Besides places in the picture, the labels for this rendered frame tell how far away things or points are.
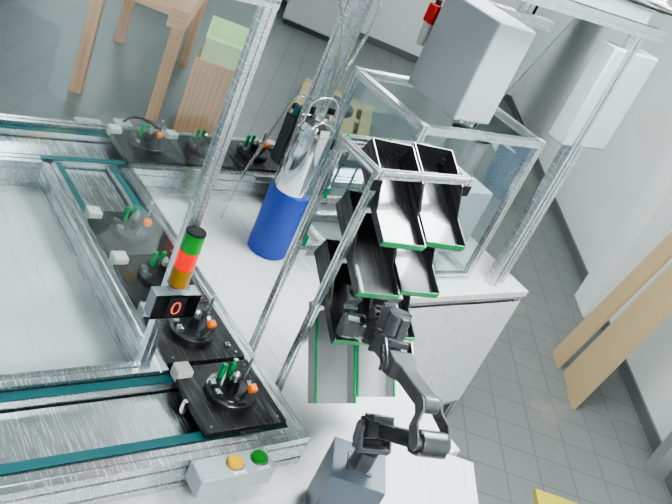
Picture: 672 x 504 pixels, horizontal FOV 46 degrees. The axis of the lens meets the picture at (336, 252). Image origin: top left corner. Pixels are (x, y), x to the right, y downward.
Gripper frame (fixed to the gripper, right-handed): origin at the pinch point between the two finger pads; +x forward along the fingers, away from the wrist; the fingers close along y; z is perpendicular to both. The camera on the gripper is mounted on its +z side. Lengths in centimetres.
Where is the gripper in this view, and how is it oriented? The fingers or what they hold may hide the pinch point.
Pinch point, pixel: (365, 323)
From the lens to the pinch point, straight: 208.8
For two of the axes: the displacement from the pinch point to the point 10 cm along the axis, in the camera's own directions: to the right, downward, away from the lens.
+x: -3.2, -3.6, 8.8
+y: -8.7, -2.5, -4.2
